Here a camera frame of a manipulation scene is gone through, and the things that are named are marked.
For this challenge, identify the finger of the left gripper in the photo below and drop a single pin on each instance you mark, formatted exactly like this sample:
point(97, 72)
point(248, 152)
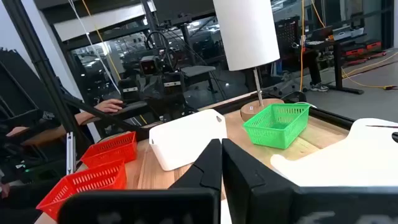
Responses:
point(172, 88)
point(129, 93)

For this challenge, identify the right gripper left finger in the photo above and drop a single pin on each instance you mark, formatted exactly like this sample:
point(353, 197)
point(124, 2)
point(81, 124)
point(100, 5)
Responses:
point(199, 180)

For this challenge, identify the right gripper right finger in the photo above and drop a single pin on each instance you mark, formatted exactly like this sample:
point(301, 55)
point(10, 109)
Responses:
point(248, 193)

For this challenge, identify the white plastic bin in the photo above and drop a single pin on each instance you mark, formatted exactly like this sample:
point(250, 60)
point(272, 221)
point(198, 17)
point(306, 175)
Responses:
point(342, 155)
point(183, 140)

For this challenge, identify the green plastic basket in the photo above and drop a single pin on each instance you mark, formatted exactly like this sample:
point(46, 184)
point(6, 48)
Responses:
point(270, 137)

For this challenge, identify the red plastic basket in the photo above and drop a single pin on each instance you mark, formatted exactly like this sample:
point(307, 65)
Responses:
point(109, 154)
point(93, 180)

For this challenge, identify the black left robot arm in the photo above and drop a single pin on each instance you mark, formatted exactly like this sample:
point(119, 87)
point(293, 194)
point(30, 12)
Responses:
point(174, 107)

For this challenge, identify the person's forearm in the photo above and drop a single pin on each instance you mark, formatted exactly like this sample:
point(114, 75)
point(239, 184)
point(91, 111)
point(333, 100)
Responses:
point(87, 117)

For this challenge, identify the person's hand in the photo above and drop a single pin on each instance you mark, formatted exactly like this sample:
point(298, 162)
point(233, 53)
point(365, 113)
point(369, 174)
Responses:
point(109, 106)

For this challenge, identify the gray stool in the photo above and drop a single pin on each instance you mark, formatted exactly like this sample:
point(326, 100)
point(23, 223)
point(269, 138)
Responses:
point(197, 71)

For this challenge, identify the white shade table lamp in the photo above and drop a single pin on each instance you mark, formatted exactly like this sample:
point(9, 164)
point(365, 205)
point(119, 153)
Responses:
point(245, 37)

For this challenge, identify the person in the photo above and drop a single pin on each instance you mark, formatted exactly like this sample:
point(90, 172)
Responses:
point(46, 119)
point(314, 68)

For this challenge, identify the black flat panel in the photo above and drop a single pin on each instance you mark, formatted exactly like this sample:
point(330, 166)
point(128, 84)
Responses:
point(15, 84)

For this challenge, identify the black pegboard panel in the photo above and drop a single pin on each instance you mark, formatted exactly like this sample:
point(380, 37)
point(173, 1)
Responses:
point(287, 34)

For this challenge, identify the black desk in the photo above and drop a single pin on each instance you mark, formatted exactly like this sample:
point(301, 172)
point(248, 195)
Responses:
point(339, 62)

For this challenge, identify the red low cart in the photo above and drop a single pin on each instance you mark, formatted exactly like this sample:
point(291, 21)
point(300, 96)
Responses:
point(373, 46)

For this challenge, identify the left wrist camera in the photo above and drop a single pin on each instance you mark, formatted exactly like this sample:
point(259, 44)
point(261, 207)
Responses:
point(149, 64)

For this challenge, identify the silver metal bracket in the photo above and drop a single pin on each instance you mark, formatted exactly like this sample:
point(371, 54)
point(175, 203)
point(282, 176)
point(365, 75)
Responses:
point(71, 152)

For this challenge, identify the black rig frame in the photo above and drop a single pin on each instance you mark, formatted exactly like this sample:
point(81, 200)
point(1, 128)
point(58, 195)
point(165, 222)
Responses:
point(40, 59)

